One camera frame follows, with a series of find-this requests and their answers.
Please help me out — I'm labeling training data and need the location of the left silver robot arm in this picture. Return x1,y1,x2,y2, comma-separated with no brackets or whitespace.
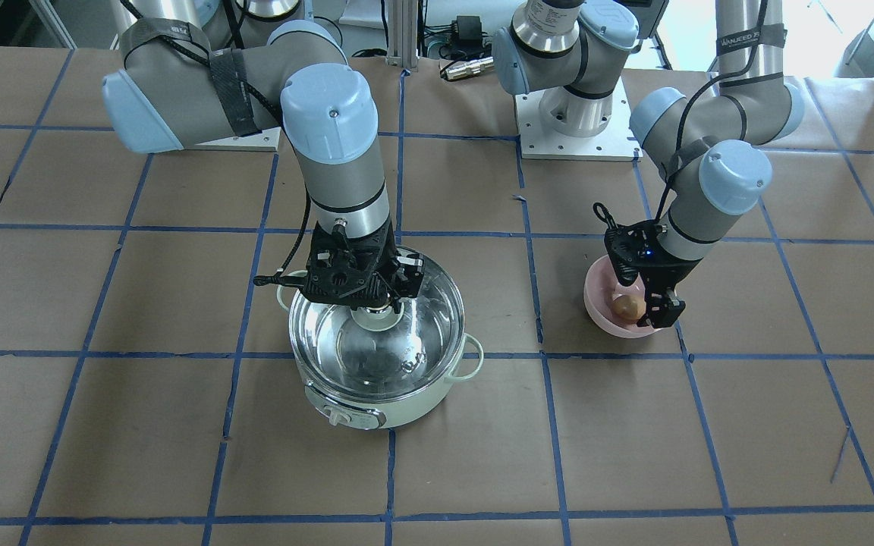
492,1,805,331

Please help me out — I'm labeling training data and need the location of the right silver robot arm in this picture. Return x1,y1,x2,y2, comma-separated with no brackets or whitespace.
102,1,424,313

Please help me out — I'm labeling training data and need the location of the black adapter behind table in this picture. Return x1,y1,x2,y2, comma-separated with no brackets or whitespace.
451,15,483,46

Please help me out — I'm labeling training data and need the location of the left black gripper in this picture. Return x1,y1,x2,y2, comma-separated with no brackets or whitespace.
593,202,698,329

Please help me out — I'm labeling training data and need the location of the pink bowl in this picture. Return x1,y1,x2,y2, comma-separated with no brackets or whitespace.
583,256,662,339

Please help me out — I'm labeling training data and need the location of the pale green electric pot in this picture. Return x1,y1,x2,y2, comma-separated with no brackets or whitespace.
285,255,485,431

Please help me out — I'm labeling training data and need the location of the brown egg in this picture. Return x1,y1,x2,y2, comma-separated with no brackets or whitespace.
611,294,646,324

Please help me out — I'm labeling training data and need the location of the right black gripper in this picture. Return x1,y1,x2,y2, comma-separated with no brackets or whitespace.
253,217,425,312

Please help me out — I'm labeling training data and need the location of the silver metal cylinder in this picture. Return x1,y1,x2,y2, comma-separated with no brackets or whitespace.
439,58,495,82

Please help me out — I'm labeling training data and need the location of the brown gridded table mat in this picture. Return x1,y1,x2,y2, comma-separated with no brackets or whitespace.
0,48,874,545

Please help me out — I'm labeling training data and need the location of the glass pot lid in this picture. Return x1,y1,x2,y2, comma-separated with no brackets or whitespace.
288,253,465,402

